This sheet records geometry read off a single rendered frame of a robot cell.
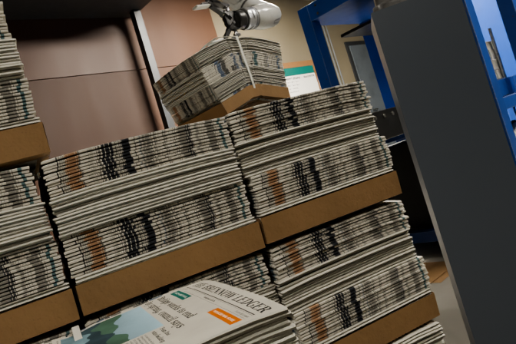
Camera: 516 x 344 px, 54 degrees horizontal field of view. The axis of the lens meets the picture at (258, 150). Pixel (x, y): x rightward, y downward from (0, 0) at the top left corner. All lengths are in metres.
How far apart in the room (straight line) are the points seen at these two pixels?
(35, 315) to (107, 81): 4.37
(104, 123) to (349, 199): 4.12
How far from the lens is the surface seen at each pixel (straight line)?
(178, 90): 1.79
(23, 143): 0.76
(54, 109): 4.75
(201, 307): 0.59
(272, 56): 1.90
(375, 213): 0.93
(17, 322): 0.75
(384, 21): 1.26
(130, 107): 5.05
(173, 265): 0.77
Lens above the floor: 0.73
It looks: 2 degrees up
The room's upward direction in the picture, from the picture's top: 17 degrees counter-clockwise
